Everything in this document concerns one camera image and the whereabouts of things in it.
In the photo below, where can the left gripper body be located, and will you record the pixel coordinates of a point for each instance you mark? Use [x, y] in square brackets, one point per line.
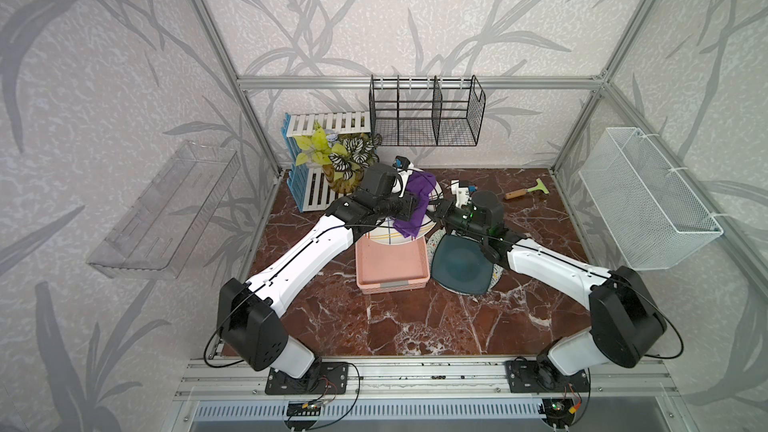
[400, 208]

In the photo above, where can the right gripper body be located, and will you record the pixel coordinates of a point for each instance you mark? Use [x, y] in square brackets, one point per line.
[453, 218]

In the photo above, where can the striped white round plate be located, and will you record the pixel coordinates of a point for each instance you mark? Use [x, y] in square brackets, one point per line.
[386, 234]

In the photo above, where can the purple cloth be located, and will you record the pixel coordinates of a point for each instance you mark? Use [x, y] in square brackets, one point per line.
[421, 184]

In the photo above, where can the dark teal square plate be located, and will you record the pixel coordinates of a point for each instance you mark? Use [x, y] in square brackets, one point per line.
[463, 264]

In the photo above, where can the colourful mosaic round plate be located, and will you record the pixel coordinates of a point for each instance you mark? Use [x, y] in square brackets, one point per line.
[438, 258]

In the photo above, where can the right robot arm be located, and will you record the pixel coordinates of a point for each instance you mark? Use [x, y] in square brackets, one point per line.
[624, 320]

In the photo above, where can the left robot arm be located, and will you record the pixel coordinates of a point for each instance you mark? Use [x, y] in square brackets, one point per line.
[249, 313]

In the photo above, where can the pink plastic basket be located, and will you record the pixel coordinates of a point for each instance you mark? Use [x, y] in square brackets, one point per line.
[384, 268]

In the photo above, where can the potted plant yellow pot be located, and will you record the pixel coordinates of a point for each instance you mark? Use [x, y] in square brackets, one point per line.
[344, 158]

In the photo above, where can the blue white slatted crate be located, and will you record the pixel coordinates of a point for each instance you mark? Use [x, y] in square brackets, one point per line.
[307, 183]

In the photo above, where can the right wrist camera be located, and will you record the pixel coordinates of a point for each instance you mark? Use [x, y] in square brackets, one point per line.
[462, 191]

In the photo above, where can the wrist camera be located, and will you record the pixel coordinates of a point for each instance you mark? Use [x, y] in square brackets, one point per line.
[462, 191]
[404, 169]

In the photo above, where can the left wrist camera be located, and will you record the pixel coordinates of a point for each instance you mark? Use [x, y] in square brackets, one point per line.
[404, 169]

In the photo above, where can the black wire wall basket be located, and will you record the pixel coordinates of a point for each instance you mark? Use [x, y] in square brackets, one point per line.
[427, 112]

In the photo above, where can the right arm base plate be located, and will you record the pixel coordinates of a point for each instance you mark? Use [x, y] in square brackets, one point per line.
[531, 376]

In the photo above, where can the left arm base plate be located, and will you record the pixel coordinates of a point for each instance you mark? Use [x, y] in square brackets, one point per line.
[321, 378]

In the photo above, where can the white wire wall basket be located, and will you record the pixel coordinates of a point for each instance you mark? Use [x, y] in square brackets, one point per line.
[653, 215]

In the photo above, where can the clear plastic wall shelf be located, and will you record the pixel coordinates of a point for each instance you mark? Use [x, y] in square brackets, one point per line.
[160, 231]

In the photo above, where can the aluminium front rail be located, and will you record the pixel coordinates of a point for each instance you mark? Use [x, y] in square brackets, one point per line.
[378, 377]

